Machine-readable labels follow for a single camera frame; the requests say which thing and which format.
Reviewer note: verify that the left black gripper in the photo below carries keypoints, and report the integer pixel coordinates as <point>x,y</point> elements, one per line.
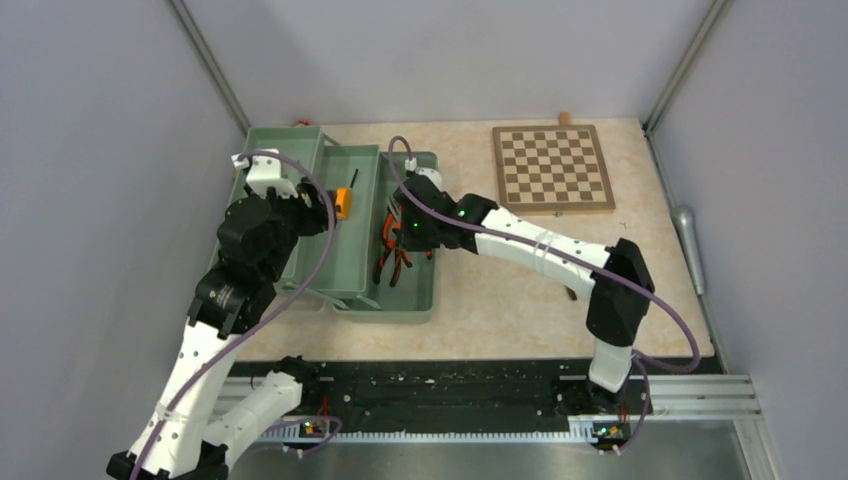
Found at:
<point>316,216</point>

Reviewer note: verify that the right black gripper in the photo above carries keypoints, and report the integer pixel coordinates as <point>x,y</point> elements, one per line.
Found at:
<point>410,243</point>

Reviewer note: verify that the orange combination pliers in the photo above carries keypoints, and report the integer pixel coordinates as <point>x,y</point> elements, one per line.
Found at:
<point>389,231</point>

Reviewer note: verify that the orange tape measure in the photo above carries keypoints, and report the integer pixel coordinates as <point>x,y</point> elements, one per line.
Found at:
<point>344,198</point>

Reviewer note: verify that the green plastic toolbox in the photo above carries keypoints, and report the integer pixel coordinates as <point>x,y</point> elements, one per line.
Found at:
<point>350,270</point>

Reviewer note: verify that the grey metal flashlight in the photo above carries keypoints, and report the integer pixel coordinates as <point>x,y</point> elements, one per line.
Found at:
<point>684,221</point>

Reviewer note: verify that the orange long nose pliers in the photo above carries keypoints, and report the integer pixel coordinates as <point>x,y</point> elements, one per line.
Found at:
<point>395,210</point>

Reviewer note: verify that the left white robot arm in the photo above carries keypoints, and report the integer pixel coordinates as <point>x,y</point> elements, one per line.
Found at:
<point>205,351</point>

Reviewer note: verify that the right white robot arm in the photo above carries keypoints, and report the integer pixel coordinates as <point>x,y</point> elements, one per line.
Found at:
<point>614,279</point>

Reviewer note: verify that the wooden chessboard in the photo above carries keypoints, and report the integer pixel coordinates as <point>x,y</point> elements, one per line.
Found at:
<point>551,169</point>

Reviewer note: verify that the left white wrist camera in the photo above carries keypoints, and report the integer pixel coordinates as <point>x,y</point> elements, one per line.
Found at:
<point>263,173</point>

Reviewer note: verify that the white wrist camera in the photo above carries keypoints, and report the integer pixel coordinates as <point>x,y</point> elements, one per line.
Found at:
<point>263,173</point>
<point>413,168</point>

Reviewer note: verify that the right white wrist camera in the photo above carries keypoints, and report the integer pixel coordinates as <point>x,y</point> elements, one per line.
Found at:
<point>413,168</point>

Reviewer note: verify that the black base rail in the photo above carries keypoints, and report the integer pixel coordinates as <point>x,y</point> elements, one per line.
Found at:
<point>464,396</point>

